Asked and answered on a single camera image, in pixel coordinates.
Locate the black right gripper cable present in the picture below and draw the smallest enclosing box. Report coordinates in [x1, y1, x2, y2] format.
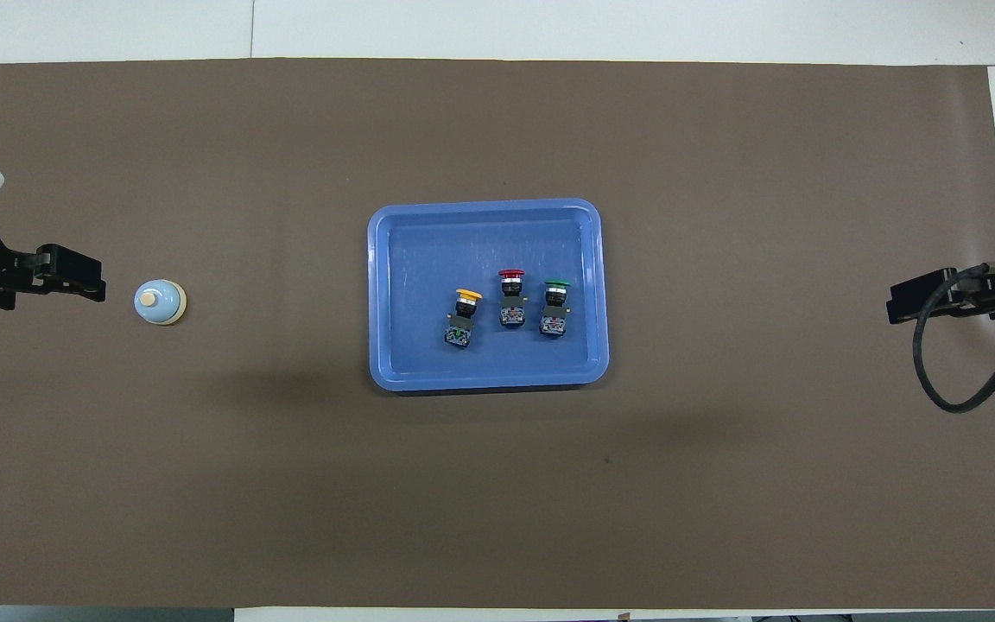
[912, 262, 995, 414]

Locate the green push button switch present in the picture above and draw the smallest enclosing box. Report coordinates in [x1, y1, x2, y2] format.
[538, 278, 573, 339]

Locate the yellow push button switch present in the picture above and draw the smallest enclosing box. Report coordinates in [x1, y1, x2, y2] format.
[443, 288, 484, 350]

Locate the blue plastic tray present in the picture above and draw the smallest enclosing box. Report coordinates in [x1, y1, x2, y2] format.
[366, 198, 611, 394]

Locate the light blue call bell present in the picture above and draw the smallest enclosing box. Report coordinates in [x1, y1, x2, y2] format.
[133, 278, 188, 327]

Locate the red push button switch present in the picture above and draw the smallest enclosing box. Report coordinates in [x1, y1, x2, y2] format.
[497, 269, 528, 329]

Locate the brown table mat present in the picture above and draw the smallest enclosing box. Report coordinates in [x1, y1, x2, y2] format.
[0, 57, 995, 611]

